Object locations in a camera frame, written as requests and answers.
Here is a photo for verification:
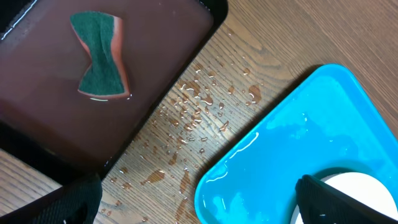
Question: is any green and red sponge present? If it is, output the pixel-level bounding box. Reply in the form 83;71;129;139
70;11;131;100

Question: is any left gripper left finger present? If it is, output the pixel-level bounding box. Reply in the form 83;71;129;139
1;174;103;224

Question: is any white plate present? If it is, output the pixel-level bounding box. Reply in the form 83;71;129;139
290;172;397;224

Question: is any black and maroon tray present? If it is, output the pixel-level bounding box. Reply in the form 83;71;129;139
1;0;228;185

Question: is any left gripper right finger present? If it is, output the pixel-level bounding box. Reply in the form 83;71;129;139
295;175;397;224

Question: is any teal plastic serving tray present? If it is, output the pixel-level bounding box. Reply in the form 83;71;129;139
194;64;397;223

